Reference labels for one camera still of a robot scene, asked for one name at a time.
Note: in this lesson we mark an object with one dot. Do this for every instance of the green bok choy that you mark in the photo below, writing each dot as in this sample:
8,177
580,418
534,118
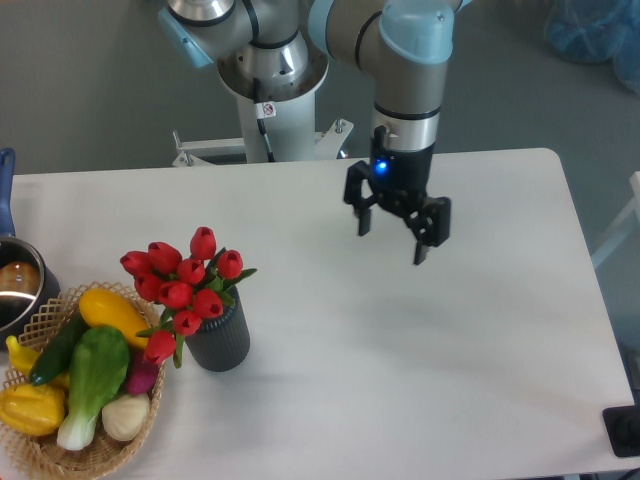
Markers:
98,369

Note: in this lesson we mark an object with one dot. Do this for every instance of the blue plastic bag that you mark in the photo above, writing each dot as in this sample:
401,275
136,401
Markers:
594,32

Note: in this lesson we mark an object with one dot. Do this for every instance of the black device at table edge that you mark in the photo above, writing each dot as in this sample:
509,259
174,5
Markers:
622,426

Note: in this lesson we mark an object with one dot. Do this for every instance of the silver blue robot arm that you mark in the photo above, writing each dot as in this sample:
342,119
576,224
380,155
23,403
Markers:
403,46

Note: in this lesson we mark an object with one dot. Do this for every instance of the small yellow crookneck squash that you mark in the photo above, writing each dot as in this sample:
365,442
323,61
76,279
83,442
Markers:
23,359

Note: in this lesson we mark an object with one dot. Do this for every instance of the dark grey ribbed vase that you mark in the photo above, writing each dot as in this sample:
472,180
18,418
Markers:
222,344

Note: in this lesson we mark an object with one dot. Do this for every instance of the blue handled saucepan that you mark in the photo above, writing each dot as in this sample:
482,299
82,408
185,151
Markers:
26,281

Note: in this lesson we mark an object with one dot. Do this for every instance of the white garlic bulb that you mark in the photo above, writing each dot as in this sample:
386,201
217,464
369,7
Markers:
124,417

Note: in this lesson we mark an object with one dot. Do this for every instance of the red tulip bouquet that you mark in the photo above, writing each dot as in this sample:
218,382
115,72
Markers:
191,289

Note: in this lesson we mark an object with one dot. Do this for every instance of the woven wicker basket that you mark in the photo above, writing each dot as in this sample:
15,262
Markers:
41,457

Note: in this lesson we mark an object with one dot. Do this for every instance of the yellow pumpkin gourd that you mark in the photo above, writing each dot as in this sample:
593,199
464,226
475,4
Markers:
33,410

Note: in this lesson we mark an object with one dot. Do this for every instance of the magenta radish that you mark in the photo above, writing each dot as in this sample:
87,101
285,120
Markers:
142,376

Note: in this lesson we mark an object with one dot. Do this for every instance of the green cucumber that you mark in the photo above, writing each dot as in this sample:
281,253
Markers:
56,357

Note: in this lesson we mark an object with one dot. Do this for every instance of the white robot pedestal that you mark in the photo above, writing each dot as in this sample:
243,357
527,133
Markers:
275,92

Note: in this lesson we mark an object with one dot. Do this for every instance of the white metal frame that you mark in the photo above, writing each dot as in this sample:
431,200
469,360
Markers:
620,228

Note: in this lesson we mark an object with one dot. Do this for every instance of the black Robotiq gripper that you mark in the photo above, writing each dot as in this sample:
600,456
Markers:
398,181

